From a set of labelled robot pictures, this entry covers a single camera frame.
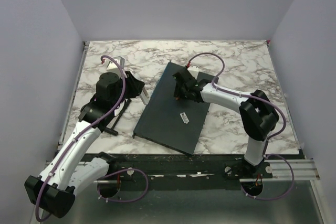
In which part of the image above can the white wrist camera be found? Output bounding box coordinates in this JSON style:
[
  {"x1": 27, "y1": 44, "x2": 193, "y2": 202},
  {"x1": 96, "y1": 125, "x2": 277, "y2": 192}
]
[
  {"x1": 186, "y1": 62, "x2": 200, "y2": 80},
  {"x1": 102, "y1": 56, "x2": 125, "y2": 73}
]

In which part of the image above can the black T-handle tool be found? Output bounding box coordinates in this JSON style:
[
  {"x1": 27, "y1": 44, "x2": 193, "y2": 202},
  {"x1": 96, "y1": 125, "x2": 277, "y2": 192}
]
[{"x1": 104, "y1": 99, "x2": 132, "y2": 136}]

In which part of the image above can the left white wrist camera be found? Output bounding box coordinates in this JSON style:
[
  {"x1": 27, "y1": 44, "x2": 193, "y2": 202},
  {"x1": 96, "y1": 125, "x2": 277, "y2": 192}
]
[{"x1": 102, "y1": 56, "x2": 125, "y2": 73}]

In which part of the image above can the dark flat metal box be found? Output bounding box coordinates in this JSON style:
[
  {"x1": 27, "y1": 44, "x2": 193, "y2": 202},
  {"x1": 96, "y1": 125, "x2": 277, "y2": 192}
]
[{"x1": 133, "y1": 62, "x2": 210, "y2": 155}]

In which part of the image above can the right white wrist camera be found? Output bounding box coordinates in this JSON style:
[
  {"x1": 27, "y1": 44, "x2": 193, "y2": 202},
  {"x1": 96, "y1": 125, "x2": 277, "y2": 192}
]
[{"x1": 186, "y1": 62, "x2": 200, "y2": 80}]

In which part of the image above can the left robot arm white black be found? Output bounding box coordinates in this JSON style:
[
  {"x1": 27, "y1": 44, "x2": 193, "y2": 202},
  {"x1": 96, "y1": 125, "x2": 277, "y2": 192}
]
[{"x1": 24, "y1": 71, "x2": 145, "y2": 218}]

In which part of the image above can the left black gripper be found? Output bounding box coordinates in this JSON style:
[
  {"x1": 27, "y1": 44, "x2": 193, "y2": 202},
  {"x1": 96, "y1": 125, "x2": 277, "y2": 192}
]
[{"x1": 111, "y1": 70, "x2": 144, "y2": 109}]

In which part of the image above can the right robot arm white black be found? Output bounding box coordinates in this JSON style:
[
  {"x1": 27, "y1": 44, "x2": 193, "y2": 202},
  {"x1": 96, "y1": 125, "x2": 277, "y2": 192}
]
[{"x1": 173, "y1": 68, "x2": 279, "y2": 178}]

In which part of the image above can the white remote control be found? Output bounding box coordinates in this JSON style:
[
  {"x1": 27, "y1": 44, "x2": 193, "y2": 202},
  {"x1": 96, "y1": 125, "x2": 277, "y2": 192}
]
[{"x1": 139, "y1": 87, "x2": 150, "y2": 105}]

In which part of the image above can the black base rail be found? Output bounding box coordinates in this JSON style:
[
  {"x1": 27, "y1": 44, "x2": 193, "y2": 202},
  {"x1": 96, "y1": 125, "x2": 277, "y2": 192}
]
[{"x1": 54, "y1": 152, "x2": 274, "y2": 190}]

